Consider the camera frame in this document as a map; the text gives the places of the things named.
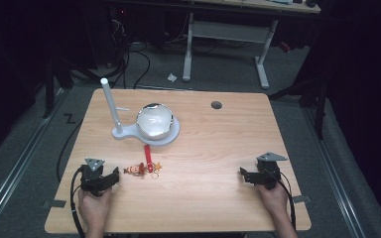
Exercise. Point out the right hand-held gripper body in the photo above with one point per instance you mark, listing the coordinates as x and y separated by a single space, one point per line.
269 172

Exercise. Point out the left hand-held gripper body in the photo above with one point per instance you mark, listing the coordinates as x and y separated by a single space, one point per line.
91 178

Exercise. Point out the person's left hand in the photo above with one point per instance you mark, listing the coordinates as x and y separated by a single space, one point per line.
94 206

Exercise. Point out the person's right hand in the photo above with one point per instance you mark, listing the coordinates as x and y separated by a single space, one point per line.
274 200

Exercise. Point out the grey tape patch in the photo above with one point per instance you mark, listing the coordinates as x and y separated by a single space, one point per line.
301 199
55 204

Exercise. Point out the white pole stand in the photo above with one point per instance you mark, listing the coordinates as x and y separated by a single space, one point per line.
119 115

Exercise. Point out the white shiny bowl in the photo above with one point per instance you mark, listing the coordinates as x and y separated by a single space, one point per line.
154 120

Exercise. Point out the black metal stand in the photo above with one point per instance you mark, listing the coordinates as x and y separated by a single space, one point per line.
49 92
317 99

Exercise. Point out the crumpled white paper scrap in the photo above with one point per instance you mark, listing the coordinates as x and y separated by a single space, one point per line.
172 77

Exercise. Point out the black computer tower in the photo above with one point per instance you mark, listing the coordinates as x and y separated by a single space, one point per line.
109 36

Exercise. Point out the white-legged background desk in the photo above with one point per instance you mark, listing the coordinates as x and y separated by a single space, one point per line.
228 31

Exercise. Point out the metal floor rail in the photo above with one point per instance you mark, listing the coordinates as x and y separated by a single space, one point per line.
334 172
13 165

